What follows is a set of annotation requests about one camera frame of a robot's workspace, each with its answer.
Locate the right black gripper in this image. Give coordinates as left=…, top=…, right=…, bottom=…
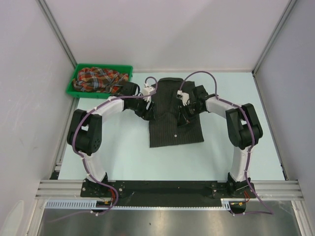
left=178, top=102, right=205, bottom=126

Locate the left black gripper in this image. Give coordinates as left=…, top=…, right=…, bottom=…
left=129, top=94, right=155, bottom=121

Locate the black pinstripe long sleeve shirt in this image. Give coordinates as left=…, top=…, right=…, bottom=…
left=149, top=78, right=204, bottom=148

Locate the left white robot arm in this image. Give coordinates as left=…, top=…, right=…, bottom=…
left=67, top=82, right=158, bottom=197

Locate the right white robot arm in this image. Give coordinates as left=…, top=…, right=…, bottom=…
left=176, top=86, right=263, bottom=197

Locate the plaid long sleeve shirt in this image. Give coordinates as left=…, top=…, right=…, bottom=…
left=72, top=67, right=129, bottom=94

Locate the green plastic bin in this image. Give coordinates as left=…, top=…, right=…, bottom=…
left=66, top=63, right=133, bottom=99

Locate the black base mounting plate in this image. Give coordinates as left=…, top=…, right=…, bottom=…
left=80, top=179, right=256, bottom=207

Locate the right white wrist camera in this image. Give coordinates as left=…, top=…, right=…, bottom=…
left=177, top=90, right=190, bottom=106

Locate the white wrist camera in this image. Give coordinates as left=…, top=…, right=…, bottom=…
left=177, top=90, right=190, bottom=106
left=141, top=83, right=157, bottom=103

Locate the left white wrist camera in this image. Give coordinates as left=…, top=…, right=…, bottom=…
left=141, top=83, right=157, bottom=103

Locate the white slotted cable duct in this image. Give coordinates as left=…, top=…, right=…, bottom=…
left=45, top=200, right=246, bottom=211

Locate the aluminium frame rail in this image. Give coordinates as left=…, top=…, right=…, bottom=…
left=36, top=180, right=304, bottom=201

